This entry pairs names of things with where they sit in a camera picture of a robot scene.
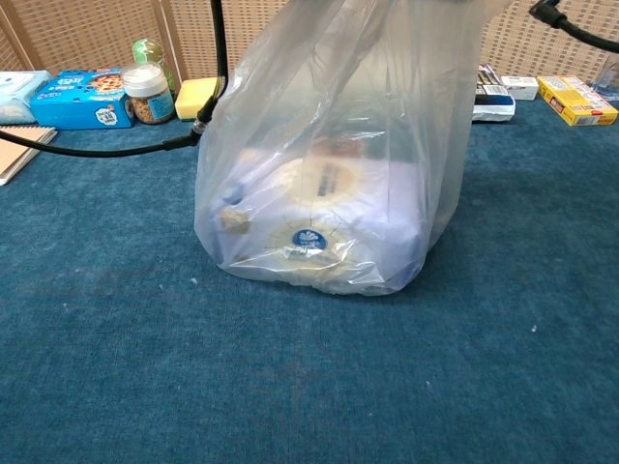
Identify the clear plastic bag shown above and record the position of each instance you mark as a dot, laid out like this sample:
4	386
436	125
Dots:
387	121

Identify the white tissue pack blue logo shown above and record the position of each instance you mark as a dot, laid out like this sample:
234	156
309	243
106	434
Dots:
377	217

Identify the teal carpet table cover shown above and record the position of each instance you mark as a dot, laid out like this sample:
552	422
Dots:
309	377

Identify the yellow sponge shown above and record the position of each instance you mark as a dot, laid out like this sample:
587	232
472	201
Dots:
191	99

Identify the glass jar white lid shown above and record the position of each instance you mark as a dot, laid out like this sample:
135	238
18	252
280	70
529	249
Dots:
147	92

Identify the black pink package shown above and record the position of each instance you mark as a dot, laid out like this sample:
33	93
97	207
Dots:
493	104

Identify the green bottle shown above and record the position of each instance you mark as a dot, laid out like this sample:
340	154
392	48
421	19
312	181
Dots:
152	52

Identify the small white box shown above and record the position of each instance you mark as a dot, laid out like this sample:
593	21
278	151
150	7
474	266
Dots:
520	88

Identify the blue cookie box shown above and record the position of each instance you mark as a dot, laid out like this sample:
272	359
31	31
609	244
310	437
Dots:
77	104

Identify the wicker folding screen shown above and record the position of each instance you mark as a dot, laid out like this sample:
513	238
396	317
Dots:
97	34

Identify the yellow box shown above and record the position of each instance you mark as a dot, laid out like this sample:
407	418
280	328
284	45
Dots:
578	101

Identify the brown spiral notebook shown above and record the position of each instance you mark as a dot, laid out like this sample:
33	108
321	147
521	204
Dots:
17	154

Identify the light blue wet wipes pack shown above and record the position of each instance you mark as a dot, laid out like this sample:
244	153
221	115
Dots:
19	94

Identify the clear water bottle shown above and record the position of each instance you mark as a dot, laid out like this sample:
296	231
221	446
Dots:
609	77

